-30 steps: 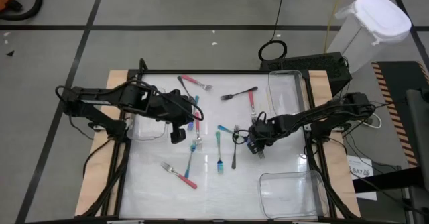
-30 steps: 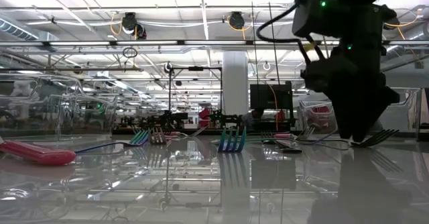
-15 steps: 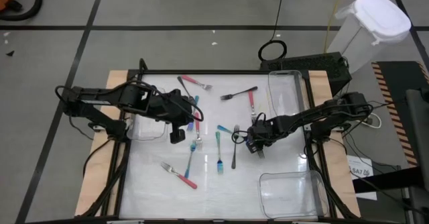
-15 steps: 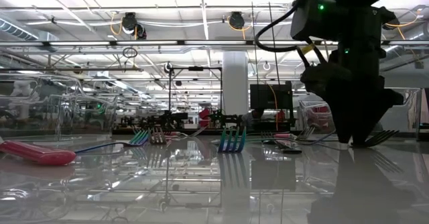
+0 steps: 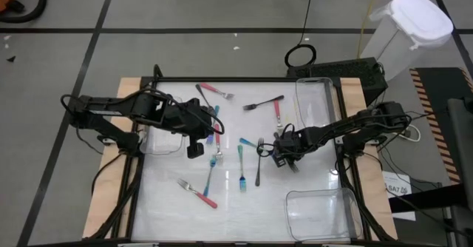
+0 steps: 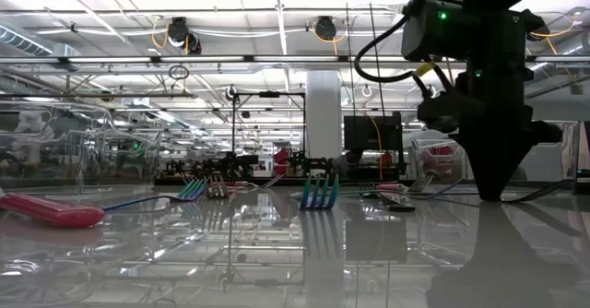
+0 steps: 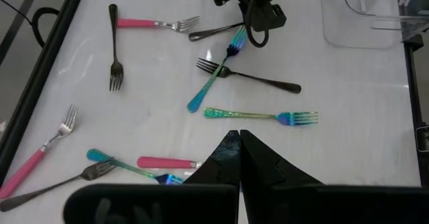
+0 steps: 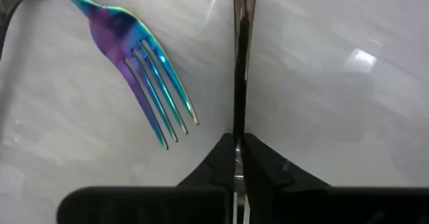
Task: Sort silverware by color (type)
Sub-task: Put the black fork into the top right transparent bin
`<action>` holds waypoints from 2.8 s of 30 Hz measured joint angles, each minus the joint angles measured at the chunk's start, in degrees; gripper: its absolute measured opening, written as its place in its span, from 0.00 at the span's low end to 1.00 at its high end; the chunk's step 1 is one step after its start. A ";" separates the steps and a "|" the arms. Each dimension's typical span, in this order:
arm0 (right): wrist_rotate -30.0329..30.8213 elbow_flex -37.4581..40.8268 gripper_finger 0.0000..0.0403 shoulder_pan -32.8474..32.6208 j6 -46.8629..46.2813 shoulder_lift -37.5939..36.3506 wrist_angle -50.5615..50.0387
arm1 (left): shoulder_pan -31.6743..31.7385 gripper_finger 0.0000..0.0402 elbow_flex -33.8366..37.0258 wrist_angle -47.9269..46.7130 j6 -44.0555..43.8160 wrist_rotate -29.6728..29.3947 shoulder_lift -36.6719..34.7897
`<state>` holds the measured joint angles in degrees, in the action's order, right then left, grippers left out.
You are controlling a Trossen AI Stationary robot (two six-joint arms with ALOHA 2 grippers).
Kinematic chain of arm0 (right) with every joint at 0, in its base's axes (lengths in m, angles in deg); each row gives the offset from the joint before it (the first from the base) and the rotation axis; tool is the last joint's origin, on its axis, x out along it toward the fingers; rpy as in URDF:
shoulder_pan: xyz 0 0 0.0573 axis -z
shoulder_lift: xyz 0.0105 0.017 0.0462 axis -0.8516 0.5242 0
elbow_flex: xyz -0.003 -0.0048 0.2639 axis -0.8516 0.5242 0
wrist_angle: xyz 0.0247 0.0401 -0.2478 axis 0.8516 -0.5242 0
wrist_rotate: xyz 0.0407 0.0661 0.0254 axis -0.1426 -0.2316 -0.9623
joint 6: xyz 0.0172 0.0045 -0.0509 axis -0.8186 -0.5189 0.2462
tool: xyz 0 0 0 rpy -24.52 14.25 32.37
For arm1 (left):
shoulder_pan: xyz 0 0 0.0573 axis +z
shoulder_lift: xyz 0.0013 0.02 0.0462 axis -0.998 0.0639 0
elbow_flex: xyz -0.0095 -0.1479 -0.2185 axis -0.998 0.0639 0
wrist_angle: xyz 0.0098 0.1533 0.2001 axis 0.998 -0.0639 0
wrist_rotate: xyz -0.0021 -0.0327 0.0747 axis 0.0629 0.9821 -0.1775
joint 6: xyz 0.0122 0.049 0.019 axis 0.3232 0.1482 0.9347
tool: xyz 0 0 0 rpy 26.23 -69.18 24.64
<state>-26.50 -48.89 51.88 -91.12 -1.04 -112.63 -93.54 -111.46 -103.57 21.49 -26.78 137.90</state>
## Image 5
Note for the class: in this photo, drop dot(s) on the white lidded trash can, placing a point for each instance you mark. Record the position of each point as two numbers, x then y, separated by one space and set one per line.
417 17

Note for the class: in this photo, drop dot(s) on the white paper label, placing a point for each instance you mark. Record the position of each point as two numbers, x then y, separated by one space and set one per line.
395 178

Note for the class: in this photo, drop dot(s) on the black table frame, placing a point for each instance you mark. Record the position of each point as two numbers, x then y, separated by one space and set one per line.
130 213

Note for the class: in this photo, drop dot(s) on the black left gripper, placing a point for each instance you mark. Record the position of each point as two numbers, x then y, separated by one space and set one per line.
196 151

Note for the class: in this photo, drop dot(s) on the black computer case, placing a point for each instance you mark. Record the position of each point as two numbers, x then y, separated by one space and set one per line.
343 71

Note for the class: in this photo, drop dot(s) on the black flat bar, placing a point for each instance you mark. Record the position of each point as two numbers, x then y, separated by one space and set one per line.
425 199

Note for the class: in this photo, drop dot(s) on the black floor scrap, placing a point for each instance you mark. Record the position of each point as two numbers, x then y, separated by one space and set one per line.
12 58

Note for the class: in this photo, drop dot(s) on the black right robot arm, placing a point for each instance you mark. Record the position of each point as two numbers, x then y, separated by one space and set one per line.
332 126

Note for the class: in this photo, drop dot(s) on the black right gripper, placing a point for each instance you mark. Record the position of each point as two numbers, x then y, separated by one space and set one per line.
284 143

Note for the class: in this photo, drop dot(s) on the wooden table board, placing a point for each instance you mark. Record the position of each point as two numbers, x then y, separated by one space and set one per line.
111 182

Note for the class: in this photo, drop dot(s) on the black yellow striped mat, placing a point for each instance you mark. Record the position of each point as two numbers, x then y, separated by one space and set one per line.
436 88

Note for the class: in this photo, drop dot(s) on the clear plastic bin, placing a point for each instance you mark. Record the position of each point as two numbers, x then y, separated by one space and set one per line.
314 99
318 213
162 145

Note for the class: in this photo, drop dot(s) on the grey equipment housing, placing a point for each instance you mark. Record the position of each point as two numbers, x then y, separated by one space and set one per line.
462 147

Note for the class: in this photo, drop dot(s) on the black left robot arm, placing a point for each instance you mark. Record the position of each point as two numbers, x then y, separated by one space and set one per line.
111 104

